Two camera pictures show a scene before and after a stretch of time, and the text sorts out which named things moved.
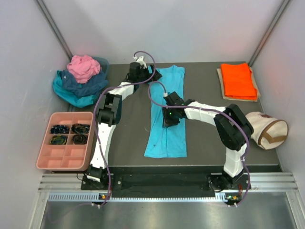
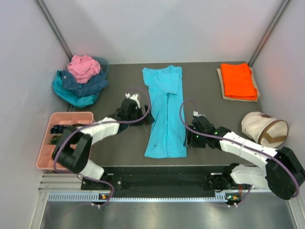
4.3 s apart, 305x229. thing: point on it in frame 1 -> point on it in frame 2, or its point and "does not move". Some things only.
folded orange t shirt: x=238 y=81 does not move
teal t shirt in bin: x=69 y=95 does not move
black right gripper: x=167 y=121 -> x=191 y=141
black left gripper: x=148 y=75 -> x=148 y=120
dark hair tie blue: x=59 y=129 does not move
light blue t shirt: x=169 y=141 does not move
